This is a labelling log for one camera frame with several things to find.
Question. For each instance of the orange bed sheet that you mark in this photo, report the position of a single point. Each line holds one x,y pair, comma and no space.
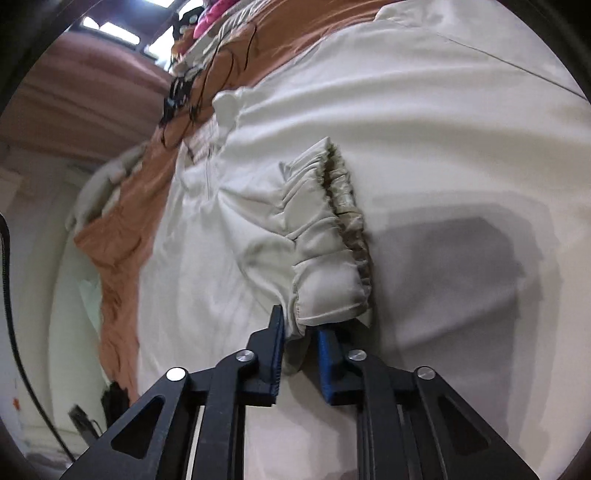
138,221

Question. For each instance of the grey cloth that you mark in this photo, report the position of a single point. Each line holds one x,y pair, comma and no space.
99,184

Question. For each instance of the brown curtain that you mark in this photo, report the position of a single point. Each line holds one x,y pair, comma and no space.
92,92

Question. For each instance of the beige quilt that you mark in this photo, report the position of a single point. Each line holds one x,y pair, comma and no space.
217,41

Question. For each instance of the cream white jacket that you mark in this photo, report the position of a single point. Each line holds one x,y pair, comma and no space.
415,138

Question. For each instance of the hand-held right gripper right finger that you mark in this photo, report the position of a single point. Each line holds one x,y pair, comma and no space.
326,364

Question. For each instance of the black bag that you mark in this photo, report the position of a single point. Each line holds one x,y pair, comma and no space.
115,406

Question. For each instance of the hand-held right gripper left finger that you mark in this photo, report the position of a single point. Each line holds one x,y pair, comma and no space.
277,350

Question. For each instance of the window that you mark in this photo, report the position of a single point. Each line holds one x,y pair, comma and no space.
115,27

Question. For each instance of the pink cloth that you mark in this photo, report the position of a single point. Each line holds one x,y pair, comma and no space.
207,18

